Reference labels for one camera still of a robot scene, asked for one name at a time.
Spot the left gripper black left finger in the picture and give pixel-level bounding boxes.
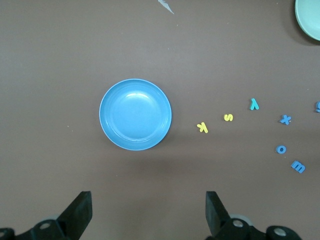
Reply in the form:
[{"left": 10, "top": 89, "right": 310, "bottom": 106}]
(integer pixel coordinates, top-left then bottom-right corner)
[{"left": 14, "top": 190, "right": 94, "bottom": 240}]

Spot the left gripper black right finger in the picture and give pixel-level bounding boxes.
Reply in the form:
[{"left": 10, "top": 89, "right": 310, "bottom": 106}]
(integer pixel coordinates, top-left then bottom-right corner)
[{"left": 204, "top": 191, "right": 266, "bottom": 240}]

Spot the yellow foam letter k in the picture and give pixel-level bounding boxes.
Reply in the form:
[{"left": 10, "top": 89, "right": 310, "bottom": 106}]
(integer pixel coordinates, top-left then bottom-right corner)
[{"left": 196, "top": 121, "right": 210, "bottom": 134}]

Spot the teal foam letter y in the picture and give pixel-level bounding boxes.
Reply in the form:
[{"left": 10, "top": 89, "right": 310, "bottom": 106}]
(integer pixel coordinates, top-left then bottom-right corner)
[{"left": 248, "top": 97, "right": 261, "bottom": 111}]

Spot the blue foam letter m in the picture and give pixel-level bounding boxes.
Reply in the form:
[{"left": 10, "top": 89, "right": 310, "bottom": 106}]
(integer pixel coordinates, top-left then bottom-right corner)
[{"left": 290, "top": 159, "right": 307, "bottom": 174}]

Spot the blue round plate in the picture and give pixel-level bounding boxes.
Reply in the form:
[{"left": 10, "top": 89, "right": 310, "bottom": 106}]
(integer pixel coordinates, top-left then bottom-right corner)
[{"left": 99, "top": 78, "right": 173, "bottom": 152}]

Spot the blue foam letter x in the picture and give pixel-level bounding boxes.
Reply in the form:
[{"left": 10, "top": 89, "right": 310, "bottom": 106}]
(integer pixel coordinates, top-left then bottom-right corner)
[{"left": 279, "top": 114, "right": 293, "bottom": 126}]

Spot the small grey tape scrap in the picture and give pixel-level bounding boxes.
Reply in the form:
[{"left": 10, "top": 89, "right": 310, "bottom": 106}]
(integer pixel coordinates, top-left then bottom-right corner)
[{"left": 157, "top": 0, "right": 175, "bottom": 15}]

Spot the green round plate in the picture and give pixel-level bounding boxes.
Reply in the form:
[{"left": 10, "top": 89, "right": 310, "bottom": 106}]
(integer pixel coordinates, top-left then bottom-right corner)
[{"left": 294, "top": 0, "right": 320, "bottom": 42}]

